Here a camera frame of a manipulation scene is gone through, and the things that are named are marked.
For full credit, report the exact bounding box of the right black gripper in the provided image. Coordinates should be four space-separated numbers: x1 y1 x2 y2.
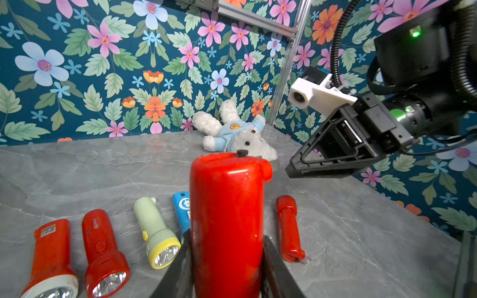
285 93 419 178

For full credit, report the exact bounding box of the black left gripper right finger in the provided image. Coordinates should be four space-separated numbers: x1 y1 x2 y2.
260 236 305 298

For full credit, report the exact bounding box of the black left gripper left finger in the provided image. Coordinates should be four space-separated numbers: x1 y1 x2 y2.
150 230 192 298

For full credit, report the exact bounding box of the pale green flashlight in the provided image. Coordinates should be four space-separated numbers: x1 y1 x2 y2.
133 197 181 269

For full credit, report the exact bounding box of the blue flashlight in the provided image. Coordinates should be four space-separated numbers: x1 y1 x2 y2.
172 191 191 234

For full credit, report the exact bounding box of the red flashlight white rim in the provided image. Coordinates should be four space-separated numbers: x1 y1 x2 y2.
21 219 79 298

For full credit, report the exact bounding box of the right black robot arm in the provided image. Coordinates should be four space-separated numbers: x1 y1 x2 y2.
286 1 477 178

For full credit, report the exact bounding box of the white bunny plush blue shirt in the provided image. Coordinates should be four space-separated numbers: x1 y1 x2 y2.
192 99 278 161

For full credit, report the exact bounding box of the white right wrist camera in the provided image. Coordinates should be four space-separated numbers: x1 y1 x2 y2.
288 67 358 117

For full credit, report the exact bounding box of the aluminium frame corner post right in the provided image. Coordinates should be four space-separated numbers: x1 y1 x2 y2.
267 0 313 127

